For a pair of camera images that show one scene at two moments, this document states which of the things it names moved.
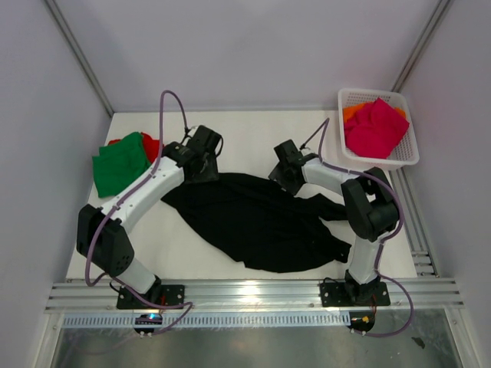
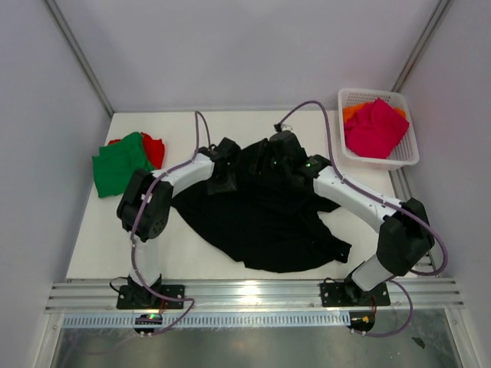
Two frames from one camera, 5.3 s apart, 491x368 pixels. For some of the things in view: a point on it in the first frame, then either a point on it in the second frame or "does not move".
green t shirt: (120, 165) does not move
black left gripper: (211, 174) to (229, 185)
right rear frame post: (421, 45) does not move
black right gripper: (292, 188) to (267, 151)
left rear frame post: (80, 55) does not move
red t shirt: (151, 146) does not move
